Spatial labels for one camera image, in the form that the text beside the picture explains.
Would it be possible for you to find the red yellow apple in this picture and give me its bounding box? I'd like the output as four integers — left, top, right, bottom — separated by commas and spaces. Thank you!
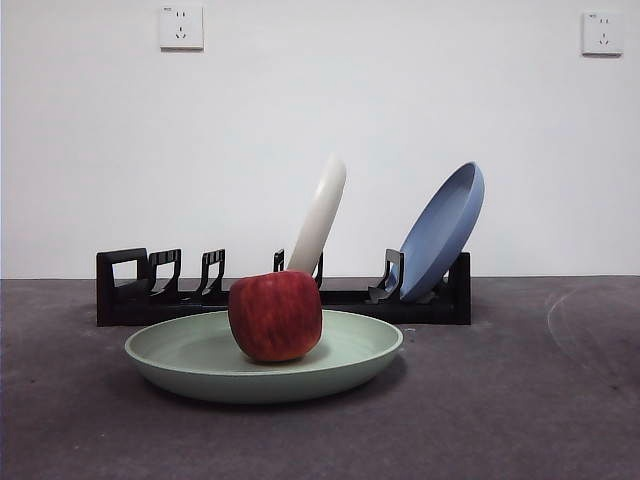
228, 269, 324, 363

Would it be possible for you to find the green plate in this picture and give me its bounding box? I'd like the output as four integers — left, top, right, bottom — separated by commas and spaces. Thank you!
124, 308, 404, 404

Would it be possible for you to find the white plate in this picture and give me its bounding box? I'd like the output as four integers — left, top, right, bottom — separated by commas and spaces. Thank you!
283, 153, 348, 277

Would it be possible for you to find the blue plate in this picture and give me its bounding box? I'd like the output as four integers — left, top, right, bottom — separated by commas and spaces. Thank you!
399, 160, 486, 303

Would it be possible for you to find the black plate rack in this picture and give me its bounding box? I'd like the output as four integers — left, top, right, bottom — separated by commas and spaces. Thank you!
96, 248, 473, 327

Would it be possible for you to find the white wall socket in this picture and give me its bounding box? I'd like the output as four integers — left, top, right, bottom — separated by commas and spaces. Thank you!
159, 4, 205, 51
581, 11, 626, 57

